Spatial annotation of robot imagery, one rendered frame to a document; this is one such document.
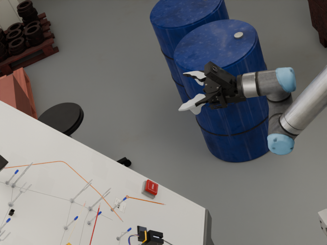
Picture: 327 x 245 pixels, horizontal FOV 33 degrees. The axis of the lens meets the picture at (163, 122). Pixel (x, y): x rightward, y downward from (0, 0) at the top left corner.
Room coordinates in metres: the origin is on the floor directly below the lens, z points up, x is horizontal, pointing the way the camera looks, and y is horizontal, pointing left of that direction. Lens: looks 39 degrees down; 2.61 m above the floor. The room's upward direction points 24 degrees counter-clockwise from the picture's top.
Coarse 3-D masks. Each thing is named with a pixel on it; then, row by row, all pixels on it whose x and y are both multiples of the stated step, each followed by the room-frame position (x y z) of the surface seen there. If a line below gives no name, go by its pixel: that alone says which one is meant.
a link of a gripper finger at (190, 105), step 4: (196, 96) 1.31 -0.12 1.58; (200, 96) 1.30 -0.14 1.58; (204, 96) 1.29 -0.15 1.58; (192, 100) 1.30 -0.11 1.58; (196, 100) 1.29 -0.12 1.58; (184, 104) 1.30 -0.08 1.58; (188, 104) 1.29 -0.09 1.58; (192, 104) 1.29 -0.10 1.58; (204, 104) 1.30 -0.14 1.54; (180, 108) 1.30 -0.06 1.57; (184, 108) 1.29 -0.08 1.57; (188, 108) 1.29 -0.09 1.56; (192, 108) 1.29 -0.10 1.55; (196, 108) 1.30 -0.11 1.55; (200, 108) 1.30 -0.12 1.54; (196, 112) 1.30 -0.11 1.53
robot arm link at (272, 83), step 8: (256, 72) 1.28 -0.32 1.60; (264, 72) 1.26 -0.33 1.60; (272, 72) 1.24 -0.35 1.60; (280, 72) 1.23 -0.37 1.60; (288, 72) 1.22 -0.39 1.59; (256, 80) 1.25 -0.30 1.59; (264, 80) 1.24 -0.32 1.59; (272, 80) 1.22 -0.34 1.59; (280, 80) 1.21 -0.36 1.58; (288, 80) 1.20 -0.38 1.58; (256, 88) 1.24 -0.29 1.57; (264, 88) 1.23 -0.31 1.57; (272, 88) 1.22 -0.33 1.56; (280, 88) 1.21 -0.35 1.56; (288, 88) 1.20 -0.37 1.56; (272, 96) 1.22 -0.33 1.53; (280, 96) 1.21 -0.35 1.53
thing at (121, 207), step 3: (117, 198) 1.44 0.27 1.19; (114, 201) 1.42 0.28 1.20; (117, 201) 1.42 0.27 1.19; (120, 201) 1.43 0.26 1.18; (123, 201) 1.43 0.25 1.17; (114, 204) 1.41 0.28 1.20; (117, 204) 1.41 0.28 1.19; (120, 204) 1.42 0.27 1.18; (123, 204) 1.42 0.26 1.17; (126, 204) 1.42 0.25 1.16; (117, 207) 1.40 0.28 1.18; (120, 207) 1.40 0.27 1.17; (123, 207) 1.41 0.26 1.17; (120, 210) 1.39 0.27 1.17; (123, 210) 1.39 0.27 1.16
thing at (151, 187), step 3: (147, 180) 1.52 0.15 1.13; (150, 180) 1.52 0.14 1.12; (147, 183) 1.50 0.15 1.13; (150, 183) 1.51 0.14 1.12; (153, 183) 1.51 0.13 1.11; (156, 183) 1.51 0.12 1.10; (147, 186) 1.49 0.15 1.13; (150, 186) 1.49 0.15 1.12; (153, 186) 1.50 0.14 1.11; (156, 186) 1.50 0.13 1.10; (147, 189) 1.48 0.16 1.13; (150, 189) 1.48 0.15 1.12; (153, 189) 1.48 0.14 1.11; (156, 189) 1.49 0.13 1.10; (150, 192) 1.47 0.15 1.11; (153, 192) 1.47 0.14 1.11; (156, 192) 1.47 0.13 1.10
